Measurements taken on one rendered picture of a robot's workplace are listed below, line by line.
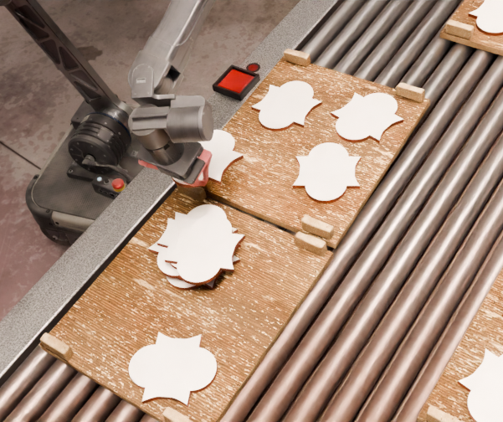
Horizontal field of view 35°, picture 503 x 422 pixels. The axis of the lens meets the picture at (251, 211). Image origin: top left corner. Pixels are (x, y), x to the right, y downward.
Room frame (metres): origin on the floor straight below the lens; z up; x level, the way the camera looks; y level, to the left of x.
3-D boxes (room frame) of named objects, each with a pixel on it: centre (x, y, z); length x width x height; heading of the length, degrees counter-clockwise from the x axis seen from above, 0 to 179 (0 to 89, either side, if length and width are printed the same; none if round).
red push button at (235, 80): (1.33, -0.03, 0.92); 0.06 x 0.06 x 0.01; 47
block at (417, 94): (1.16, -0.37, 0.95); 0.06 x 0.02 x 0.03; 49
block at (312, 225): (0.87, -0.11, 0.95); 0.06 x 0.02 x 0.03; 49
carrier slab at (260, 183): (1.10, -0.14, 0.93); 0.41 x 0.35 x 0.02; 139
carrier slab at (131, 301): (0.79, 0.14, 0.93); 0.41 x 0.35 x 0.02; 137
